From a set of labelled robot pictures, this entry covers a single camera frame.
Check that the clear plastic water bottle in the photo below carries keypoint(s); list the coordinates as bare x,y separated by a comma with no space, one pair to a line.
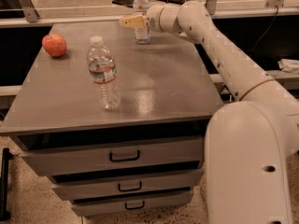
103,72

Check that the grey drawer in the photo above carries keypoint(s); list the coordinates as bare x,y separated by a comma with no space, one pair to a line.
133,203
121,185
93,158

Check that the grey railing frame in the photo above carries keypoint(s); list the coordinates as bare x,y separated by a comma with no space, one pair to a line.
32,12

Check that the black post at left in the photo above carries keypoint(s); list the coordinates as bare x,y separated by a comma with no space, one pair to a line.
6,157

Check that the grey drawer cabinet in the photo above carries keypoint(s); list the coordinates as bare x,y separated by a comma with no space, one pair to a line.
115,126

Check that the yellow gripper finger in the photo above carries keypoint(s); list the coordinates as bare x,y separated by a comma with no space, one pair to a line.
135,21

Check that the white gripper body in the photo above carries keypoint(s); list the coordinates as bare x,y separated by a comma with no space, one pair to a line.
153,19

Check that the red apple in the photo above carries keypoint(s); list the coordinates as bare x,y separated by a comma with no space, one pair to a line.
54,45

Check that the blue label plastic bottle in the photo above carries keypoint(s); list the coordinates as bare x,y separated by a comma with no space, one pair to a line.
142,35

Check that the white packet on ledge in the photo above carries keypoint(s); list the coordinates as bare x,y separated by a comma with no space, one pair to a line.
288,65

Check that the bottom grey drawer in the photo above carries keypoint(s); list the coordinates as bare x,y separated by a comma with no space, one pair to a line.
133,203

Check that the top grey drawer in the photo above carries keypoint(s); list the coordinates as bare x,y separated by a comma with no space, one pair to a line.
93,158

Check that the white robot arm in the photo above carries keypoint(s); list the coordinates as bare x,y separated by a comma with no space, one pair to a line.
247,141

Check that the middle grey drawer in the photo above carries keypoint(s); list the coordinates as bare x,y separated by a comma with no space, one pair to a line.
121,185

